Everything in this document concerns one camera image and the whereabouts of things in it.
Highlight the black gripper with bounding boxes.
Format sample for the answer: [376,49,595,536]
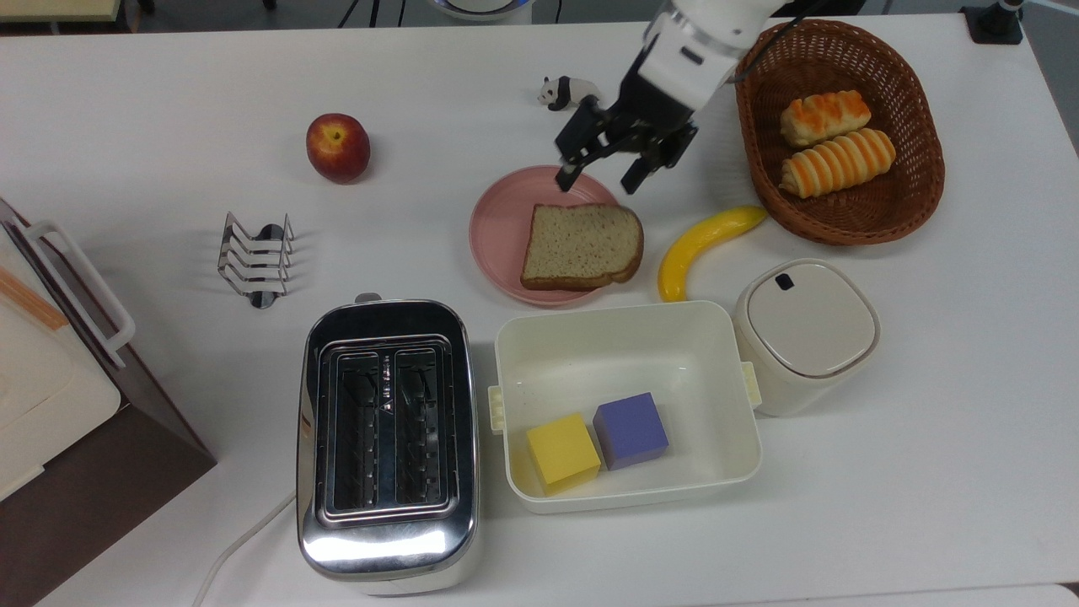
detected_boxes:
[554,72,700,196]

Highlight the brown bread slice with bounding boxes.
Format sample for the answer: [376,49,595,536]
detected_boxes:
[520,202,645,293]

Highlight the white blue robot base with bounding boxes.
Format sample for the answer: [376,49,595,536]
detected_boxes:
[426,0,534,23]

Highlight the pink plate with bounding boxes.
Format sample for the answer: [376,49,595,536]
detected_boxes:
[469,164,630,306]

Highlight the short striped bread roll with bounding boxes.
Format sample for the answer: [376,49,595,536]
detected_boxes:
[779,89,872,149]

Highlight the long striped bread roll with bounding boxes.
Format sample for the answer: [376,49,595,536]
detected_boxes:
[778,127,897,200]

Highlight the panda figurine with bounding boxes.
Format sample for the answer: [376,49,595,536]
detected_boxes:
[537,75,603,113]

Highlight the yellow banana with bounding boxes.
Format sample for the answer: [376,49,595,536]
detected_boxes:
[658,205,769,304]

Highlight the white plastic container box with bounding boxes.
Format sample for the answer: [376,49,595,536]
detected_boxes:
[487,300,764,515]

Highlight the white lidded bin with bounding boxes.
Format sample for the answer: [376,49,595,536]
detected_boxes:
[732,258,882,418]

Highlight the purple cube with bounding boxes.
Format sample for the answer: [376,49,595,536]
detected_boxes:
[593,391,671,471]

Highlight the red apple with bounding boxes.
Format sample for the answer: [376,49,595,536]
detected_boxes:
[305,113,372,185]

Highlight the yellow cube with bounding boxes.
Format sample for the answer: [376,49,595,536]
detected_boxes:
[526,412,602,496]

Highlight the brown wicker basket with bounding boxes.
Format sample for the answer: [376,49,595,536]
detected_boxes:
[732,19,947,247]

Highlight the metal toast rack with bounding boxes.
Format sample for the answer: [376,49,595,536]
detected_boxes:
[217,212,295,309]

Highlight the chrome two-slot toaster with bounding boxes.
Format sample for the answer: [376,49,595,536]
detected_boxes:
[295,293,481,596]

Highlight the beige side table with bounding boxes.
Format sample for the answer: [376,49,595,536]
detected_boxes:
[0,0,124,23]

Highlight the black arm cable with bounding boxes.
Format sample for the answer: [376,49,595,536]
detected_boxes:
[730,0,834,84]

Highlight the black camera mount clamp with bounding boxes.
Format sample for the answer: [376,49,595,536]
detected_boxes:
[961,0,1026,46]

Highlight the white toaster power cable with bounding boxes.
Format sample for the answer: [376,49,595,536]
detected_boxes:
[192,491,298,607]

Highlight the white appliance with handle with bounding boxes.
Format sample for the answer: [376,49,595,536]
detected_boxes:
[0,198,137,503]

